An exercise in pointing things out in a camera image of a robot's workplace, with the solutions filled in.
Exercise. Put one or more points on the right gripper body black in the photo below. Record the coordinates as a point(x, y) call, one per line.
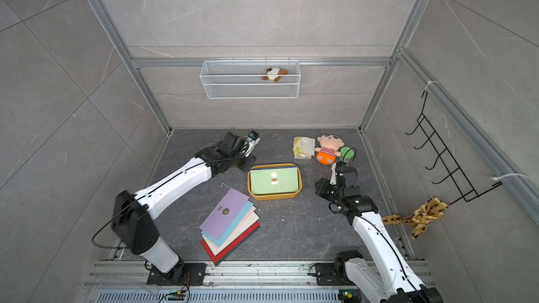
point(328, 191)

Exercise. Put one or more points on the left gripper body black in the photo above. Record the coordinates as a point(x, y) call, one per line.
point(240, 162)

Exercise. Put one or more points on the light green envelope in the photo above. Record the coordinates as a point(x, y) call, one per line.
point(282, 180)

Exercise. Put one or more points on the light blue envelope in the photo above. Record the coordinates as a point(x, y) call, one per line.
point(244, 220)

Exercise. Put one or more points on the yellow plastic storage box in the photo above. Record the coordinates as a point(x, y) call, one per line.
point(275, 196)

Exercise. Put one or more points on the pink envelope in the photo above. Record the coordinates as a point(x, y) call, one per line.
point(248, 223)

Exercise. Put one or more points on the purple envelope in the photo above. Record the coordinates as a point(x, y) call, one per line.
point(225, 213)

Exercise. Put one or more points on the red envelope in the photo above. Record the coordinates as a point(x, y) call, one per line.
point(222, 255)

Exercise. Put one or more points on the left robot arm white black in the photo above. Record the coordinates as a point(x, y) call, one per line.
point(134, 214)

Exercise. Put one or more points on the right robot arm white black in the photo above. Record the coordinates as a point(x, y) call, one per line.
point(393, 280)

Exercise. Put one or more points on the green round lid container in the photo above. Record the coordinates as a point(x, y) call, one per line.
point(347, 154)

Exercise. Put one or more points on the plush doll orange pink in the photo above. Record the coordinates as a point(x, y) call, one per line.
point(329, 150)

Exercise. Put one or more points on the yellow black patterned cloth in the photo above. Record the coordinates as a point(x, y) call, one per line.
point(421, 218)

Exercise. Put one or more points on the small brown white plush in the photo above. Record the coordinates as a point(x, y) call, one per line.
point(275, 74)

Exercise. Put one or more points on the right green circuit board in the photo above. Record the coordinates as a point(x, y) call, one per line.
point(349, 296)

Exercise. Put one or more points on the green circuit board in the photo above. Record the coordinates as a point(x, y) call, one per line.
point(177, 296)
point(349, 296)

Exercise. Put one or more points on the left green circuit board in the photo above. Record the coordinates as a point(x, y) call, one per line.
point(177, 296)

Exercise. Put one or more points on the white wire mesh basket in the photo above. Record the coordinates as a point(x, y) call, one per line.
point(242, 79)

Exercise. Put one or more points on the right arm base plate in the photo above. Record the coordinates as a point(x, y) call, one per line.
point(328, 274)

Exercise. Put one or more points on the black wire hook rack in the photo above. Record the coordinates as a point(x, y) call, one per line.
point(444, 158)

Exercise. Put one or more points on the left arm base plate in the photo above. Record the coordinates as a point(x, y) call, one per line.
point(191, 274)

